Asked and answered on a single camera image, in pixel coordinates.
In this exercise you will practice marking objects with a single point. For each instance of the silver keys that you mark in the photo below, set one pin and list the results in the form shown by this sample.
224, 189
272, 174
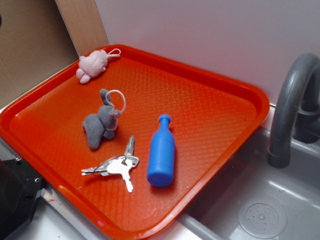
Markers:
117, 165

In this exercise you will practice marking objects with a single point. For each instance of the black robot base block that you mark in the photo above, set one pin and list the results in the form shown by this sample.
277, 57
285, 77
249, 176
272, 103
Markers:
20, 190

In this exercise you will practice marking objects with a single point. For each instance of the orange plastic tray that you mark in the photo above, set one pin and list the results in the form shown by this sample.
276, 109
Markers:
211, 118

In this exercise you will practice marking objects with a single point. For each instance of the blue plastic bottle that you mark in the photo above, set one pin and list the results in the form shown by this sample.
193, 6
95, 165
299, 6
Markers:
161, 161

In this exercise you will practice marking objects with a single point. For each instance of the grey plush bunny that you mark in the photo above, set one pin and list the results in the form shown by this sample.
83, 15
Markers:
103, 124

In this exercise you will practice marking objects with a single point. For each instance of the pink plush toy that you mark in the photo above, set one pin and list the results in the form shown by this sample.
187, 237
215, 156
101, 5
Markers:
89, 67

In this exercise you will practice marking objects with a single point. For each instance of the grey toy sink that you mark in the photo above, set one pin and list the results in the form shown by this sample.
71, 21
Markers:
213, 214

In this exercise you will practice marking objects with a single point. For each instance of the wooden board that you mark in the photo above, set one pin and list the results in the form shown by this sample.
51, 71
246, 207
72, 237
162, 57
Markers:
84, 25

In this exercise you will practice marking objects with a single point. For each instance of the grey toy faucet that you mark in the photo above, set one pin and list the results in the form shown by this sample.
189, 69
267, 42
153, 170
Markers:
297, 112

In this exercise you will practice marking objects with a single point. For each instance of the sink drain cover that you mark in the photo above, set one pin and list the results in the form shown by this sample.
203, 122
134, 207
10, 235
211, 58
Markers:
262, 219

